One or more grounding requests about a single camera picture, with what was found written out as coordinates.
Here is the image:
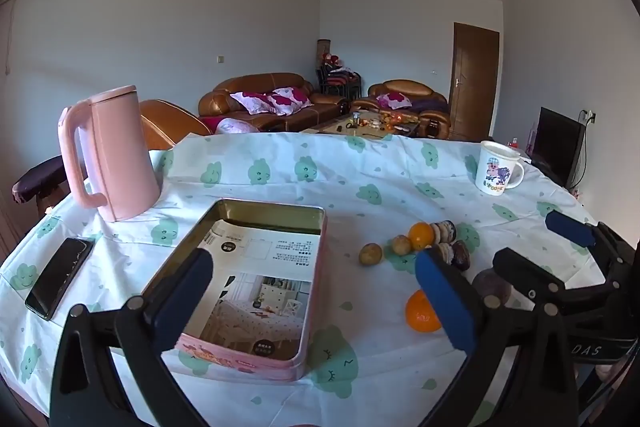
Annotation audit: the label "white green patterned tablecloth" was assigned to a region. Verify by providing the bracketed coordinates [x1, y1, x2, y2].
[0, 132, 640, 427]

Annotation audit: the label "brown leather sofa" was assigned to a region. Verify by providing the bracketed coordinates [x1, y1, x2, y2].
[198, 73, 351, 131]

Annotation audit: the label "brown leather loveseat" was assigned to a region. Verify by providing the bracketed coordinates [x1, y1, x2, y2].
[368, 80, 451, 140]

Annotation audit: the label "dark purple round fruit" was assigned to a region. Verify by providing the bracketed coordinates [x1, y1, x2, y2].
[472, 270, 514, 304]

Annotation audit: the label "white cartoon mug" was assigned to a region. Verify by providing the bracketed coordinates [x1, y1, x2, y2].
[473, 140, 526, 196]

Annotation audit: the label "small orange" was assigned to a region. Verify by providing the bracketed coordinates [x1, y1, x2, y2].
[408, 222, 436, 251]

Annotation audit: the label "pale pink blanket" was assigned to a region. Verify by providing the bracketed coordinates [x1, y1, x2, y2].
[214, 117, 259, 136]

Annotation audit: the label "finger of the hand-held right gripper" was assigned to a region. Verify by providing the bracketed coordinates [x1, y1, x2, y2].
[545, 210, 639, 284]
[492, 247, 621, 308]

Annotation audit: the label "chocolate sandwich cookie bottom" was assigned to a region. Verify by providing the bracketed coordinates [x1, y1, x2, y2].
[435, 240, 471, 271]

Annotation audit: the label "cluttered coffee table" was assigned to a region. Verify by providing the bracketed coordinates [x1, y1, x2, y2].
[300, 109, 422, 138]

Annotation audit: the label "pink tin box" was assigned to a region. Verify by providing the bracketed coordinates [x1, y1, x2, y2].
[141, 198, 328, 382]

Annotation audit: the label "pink electric kettle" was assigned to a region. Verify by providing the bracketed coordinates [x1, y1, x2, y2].
[57, 85, 161, 223]

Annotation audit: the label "black television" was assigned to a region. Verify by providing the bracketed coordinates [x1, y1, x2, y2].
[531, 107, 586, 188]

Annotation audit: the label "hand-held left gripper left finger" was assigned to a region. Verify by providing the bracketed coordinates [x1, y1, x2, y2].
[50, 248, 213, 427]

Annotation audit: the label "brown wooden door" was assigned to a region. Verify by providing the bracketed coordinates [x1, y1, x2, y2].
[448, 22, 501, 140]

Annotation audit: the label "dark purple cushioned chair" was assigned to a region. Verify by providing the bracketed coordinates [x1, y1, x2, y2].
[12, 154, 69, 219]

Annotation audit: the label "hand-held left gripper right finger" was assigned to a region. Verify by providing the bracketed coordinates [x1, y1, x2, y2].
[415, 247, 596, 427]

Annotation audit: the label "printed paper sheet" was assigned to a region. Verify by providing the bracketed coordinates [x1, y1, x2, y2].
[180, 219, 321, 350]

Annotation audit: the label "brown leather armchair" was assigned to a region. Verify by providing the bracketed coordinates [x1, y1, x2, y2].
[139, 99, 211, 151]

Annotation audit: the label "stacked dark chairs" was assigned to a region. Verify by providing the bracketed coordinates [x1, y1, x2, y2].
[315, 66, 362, 100]

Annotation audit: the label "large orange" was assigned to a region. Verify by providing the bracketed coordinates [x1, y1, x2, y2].
[405, 289, 443, 334]

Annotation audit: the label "black smartphone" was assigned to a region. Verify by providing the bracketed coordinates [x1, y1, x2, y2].
[25, 237, 96, 321]

